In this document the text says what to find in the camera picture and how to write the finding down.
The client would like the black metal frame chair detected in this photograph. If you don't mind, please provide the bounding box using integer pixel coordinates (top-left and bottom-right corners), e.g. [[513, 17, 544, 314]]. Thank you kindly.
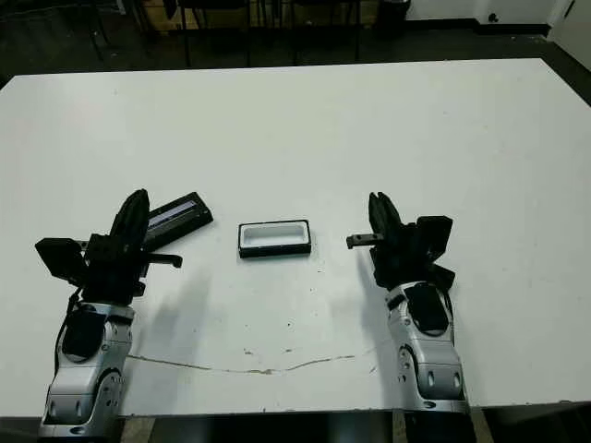
[[177, 0, 254, 66]]

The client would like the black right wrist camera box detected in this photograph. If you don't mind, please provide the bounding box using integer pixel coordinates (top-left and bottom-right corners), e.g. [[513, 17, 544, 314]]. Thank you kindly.
[[414, 214, 452, 262]]

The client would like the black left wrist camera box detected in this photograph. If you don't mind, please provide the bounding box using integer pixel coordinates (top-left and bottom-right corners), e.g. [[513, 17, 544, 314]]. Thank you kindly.
[[35, 236, 89, 281]]

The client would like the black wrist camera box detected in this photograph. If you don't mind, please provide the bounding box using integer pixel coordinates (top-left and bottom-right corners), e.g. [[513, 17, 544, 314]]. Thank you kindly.
[[414, 214, 452, 262], [35, 236, 89, 281]]

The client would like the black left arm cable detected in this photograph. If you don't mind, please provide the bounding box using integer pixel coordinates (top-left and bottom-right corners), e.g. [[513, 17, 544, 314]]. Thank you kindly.
[[54, 286, 82, 368]]

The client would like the black box base white insert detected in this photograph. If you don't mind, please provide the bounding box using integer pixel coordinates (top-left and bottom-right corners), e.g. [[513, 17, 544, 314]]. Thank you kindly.
[[238, 219, 313, 260]]

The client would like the black box lid with label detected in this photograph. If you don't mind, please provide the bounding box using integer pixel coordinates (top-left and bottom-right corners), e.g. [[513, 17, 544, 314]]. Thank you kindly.
[[146, 191, 214, 244]]

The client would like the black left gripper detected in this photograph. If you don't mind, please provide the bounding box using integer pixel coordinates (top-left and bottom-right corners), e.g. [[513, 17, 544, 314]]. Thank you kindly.
[[73, 189, 184, 306]]

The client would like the black waste bin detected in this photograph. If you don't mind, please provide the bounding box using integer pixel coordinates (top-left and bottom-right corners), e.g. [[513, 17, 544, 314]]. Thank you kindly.
[[378, 0, 412, 29]]

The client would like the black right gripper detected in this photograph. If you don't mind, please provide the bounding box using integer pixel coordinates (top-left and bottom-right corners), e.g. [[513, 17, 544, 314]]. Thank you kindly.
[[345, 191, 440, 286]]

